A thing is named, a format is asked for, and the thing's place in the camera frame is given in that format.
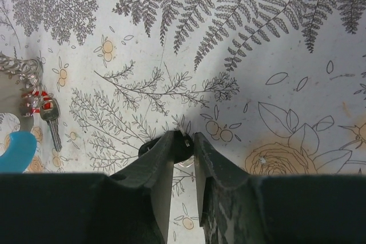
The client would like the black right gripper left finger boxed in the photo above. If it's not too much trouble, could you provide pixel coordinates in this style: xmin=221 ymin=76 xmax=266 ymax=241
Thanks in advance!
xmin=1 ymin=131 xmax=174 ymax=243

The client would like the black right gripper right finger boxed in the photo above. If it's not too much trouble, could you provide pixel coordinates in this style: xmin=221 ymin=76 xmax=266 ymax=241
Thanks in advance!
xmin=194 ymin=133 xmax=365 ymax=243

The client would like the key with black tag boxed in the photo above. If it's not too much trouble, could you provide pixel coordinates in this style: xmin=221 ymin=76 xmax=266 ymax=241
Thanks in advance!
xmin=138 ymin=124 xmax=194 ymax=167

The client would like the metal key organizer blue handle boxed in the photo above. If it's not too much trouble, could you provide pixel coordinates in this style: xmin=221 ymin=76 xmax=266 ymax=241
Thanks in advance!
xmin=1 ymin=54 xmax=44 ymax=173

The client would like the silver key on red tag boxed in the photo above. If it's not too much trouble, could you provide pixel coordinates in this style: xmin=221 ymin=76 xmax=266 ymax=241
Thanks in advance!
xmin=39 ymin=97 xmax=62 ymax=152

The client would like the red key tag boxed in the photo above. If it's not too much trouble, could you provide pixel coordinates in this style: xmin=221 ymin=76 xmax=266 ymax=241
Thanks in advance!
xmin=21 ymin=90 xmax=52 ymax=117

